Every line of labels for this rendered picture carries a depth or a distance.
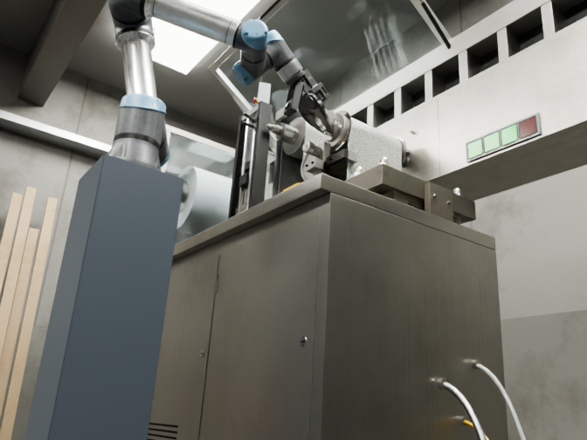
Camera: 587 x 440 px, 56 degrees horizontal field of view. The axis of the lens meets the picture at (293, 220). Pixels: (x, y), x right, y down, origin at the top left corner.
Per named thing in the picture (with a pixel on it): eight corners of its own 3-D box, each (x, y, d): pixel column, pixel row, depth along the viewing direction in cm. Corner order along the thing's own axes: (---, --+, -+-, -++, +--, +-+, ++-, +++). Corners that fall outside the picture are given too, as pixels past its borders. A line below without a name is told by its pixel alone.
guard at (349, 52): (215, 68, 269) (216, 68, 269) (281, 146, 282) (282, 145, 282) (362, -73, 187) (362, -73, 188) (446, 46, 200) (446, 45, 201)
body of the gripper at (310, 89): (332, 96, 177) (310, 65, 175) (317, 108, 172) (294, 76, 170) (317, 106, 183) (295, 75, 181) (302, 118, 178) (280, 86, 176)
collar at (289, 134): (274, 141, 201) (275, 127, 204) (287, 147, 205) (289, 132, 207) (285, 135, 197) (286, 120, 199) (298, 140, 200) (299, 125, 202)
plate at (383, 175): (343, 199, 161) (344, 180, 163) (435, 231, 183) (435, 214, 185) (382, 182, 149) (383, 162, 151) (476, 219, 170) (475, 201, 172)
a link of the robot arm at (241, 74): (230, 53, 162) (258, 34, 165) (230, 75, 172) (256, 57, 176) (247, 72, 160) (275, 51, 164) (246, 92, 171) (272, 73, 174)
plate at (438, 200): (424, 219, 156) (424, 183, 160) (447, 227, 161) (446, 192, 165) (431, 216, 154) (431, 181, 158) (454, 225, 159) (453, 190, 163)
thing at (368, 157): (346, 191, 169) (348, 137, 175) (400, 210, 181) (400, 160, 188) (347, 190, 168) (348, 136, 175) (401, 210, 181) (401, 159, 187)
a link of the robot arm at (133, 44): (122, 155, 147) (107, -10, 164) (131, 178, 161) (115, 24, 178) (169, 150, 149) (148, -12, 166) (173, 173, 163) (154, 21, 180)
